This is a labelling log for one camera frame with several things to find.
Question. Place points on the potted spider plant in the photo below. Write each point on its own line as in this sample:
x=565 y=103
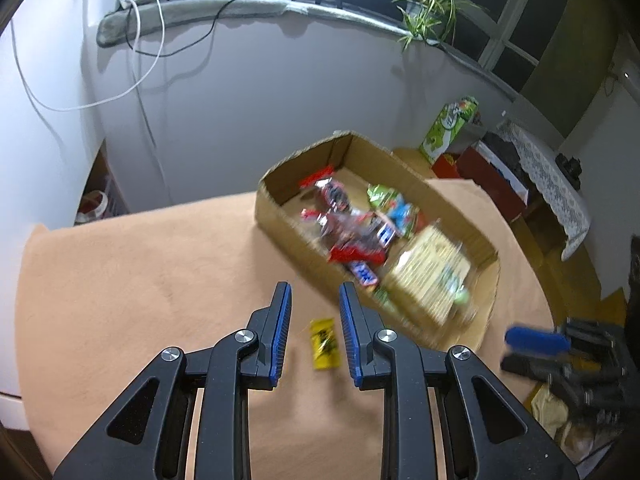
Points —
x=425 y=15

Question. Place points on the white red container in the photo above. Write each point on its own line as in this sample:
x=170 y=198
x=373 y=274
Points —
x=92 y=205

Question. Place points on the large tan snack packet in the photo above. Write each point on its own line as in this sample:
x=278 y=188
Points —
x=425 y=270

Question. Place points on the green drink carton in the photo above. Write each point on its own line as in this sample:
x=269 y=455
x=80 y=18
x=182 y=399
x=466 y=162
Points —
x=445 y=130

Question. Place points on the red box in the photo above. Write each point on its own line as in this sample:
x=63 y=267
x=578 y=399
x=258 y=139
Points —
x=480 y=175

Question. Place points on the grey window sill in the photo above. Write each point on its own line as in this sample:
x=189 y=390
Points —
x=200 y=10

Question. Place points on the cardboard box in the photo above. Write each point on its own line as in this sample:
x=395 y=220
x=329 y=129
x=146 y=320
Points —
x=300 y=250

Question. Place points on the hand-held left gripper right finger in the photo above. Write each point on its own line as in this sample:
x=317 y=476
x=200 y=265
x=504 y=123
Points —
x=348 y=335

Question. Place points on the blue white bar packet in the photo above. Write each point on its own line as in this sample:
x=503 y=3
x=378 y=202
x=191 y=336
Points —
x=365 y=272
x=387 y=235

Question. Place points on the pale crumpled cloth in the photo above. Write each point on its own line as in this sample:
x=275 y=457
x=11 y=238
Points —
x=547 y=410

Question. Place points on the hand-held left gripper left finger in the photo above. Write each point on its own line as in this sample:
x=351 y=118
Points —
x=281 y=335

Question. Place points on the small yellow snack packet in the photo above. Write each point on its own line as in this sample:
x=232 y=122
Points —
x=325 y=345

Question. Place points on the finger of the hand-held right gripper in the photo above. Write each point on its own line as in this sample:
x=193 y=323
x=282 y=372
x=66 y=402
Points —
x=525 y=365
x=535 y=339

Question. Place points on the window frame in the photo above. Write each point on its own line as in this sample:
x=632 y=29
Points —
x=500 y=35

